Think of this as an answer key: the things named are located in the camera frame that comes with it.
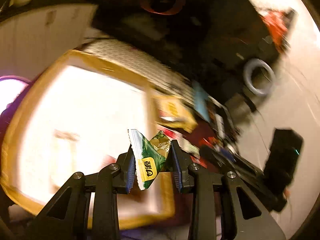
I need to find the yellow snack packet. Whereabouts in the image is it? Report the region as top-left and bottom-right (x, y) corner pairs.
(153, 95), (197, 133)

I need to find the white ring light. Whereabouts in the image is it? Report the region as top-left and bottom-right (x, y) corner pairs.
(243, 59), (276, 97)

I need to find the green snack packet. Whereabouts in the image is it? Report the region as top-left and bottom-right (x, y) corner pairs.
(128, 129), (171, 191)

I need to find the white computer keyboard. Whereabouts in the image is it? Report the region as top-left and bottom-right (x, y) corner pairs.
(83, 37), (194, 106)

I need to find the gold rimmed white tray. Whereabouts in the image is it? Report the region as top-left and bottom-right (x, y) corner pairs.
(1, 49), (176, 230)

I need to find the black computer monitor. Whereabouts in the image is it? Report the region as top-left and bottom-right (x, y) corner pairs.
(93, 0), (279, 82)

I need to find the orange plastic bag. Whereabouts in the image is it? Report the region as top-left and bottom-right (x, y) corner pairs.
(259, 8), (297, 53)

